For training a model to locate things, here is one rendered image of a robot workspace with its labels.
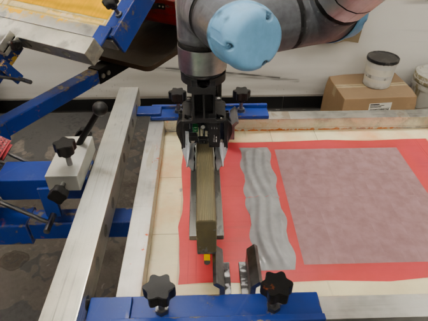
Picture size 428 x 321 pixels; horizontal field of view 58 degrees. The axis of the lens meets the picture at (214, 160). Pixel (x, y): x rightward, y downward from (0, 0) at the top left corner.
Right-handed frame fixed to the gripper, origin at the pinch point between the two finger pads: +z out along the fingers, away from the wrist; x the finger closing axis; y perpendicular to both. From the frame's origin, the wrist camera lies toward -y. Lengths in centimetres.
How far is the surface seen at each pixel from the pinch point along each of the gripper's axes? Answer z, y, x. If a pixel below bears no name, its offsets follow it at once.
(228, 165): 9.8, -11.1, 5.5
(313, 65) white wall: 71, -200, 78
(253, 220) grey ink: 9.5, 6.5, 9.3
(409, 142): 10, -19, 51
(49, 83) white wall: 82, -200, -111
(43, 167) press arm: 1.2, -0.8, -31.3
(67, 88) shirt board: 13, -57, -44
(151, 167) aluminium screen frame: 6.3, -6.6, -11.4
